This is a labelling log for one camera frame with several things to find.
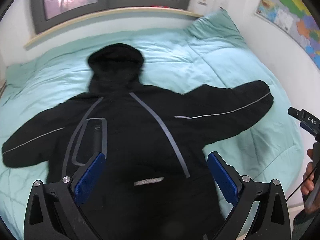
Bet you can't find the black hooded jacket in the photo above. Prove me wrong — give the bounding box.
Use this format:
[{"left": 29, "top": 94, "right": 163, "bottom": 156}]
[{"left": 2, "top": 43, "right": 273, "bottom": 239}]

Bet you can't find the person's right hand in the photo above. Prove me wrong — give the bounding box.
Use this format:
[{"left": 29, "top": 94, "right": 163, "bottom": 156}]
[{"left": 300, "top": 162, "right": 320, "bottom": 214}]

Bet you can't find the mint green duvet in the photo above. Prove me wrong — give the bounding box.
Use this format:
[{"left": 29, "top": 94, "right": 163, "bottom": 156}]
[{"left": 1, "top": 29, "right": 303, "bottom": 239}]

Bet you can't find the mint green pillow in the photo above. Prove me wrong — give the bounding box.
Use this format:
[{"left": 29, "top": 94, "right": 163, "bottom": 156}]
[{"left": 184, "top": 8, "right": 247, "bottom": 48}]

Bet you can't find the wooden window sill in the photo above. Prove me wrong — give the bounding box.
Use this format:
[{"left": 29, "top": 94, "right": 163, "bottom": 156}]
[{"left": 23, "top": 6, "right": 203, "bottom": 51}]

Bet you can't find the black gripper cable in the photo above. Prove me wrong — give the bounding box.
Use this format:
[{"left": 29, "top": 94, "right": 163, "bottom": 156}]
[{"left": 285, "top": 164, "right": 318, "bottom": 203}]

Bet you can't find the colourful wall map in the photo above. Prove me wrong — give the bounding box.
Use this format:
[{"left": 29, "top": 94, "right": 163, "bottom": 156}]
[{"left": 256, "top": 0, "right": 319, "bottom": 67}]

